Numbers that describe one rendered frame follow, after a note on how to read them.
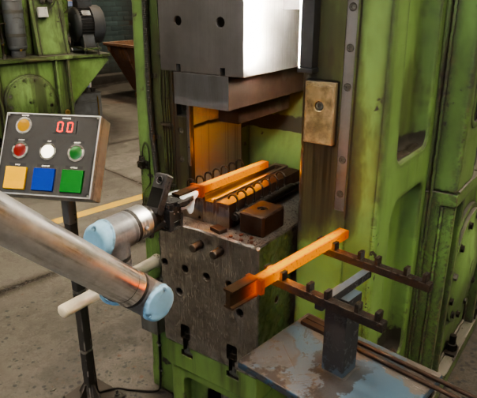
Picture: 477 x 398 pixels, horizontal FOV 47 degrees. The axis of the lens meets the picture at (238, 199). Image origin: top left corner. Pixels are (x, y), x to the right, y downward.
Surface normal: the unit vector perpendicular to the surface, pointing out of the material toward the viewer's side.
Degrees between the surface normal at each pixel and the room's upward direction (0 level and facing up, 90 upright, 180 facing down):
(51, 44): 79
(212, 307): 90
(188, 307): 90
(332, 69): 90
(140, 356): 0
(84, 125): 60
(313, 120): 90
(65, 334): 0
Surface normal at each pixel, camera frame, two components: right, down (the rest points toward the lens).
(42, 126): -0.16, -0.17
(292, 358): 0.00, -0.93
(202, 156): 0.81, 0.21
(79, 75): 0.60, 0.29
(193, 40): -0.58, 0.29
